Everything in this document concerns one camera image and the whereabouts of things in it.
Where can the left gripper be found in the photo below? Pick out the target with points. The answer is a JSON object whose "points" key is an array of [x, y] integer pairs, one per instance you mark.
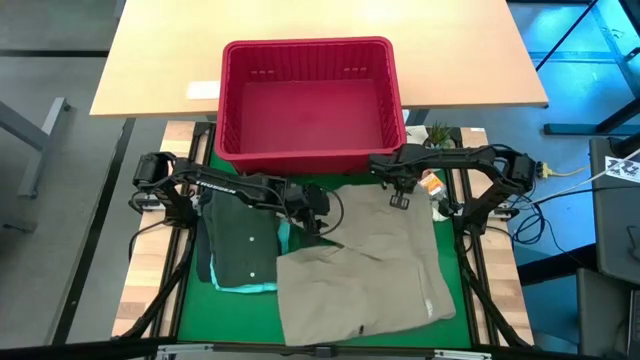
{"points": [[302, 200]]}

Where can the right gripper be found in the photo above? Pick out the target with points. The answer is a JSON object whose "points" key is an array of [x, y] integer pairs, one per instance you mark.
{"points": [[400, 167]]}

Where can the light blue garment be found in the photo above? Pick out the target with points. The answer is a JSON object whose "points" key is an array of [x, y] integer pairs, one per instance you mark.
{"points": [[283, 237]]}

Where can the dark green garment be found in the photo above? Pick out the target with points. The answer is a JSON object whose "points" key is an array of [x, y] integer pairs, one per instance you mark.
{"points": [[240, 240]]}

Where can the beige garment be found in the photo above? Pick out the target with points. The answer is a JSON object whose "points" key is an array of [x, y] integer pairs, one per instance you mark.
{"points": [[370, 280]]}

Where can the black garment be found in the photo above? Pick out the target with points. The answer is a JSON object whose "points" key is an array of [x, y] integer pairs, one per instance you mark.
{"points": [[202, 255]]}

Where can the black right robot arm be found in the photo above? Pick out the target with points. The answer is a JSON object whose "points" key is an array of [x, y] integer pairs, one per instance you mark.
{"points": [[495, 165]]}

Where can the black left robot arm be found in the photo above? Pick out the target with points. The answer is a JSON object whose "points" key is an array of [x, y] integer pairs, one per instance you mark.
{"points": [[215, 185]]}

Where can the red plastic laundry bin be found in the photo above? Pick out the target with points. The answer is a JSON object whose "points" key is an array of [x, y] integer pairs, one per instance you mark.
{"points": [[310, 120]]}

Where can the small potted succulent plant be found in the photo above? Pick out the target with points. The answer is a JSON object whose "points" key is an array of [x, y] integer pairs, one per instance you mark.
{"points": [[440, 134]]}

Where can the light wooden desk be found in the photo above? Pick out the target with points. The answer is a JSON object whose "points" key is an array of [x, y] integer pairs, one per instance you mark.
{"points": [[450, 60]]}

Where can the yellow power plug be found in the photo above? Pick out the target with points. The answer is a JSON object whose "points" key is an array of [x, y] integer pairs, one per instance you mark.
{"points": [[547, 171]]}

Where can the white paper label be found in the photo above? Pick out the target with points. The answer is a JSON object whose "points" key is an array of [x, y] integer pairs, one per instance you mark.
{"points": [[202, 90]]}

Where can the black metal desk leg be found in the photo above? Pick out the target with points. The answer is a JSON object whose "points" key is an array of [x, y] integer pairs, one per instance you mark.
{"points": [[575, 129]]}

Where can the black equipment case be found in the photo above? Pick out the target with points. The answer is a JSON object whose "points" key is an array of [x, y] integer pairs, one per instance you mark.
{"points": [[617, 225], [600, 320]]}

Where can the white printed marker sheet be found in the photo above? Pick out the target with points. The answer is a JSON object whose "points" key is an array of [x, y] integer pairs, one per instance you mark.
{"points": [[622, 169]]}

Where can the grey metal desk leg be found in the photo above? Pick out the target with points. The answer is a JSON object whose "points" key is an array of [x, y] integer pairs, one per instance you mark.
{"points": [[44, 150]]}

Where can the black metal table frame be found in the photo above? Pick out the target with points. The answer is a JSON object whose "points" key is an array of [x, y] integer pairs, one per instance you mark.
{"points": [[467, 280]]}

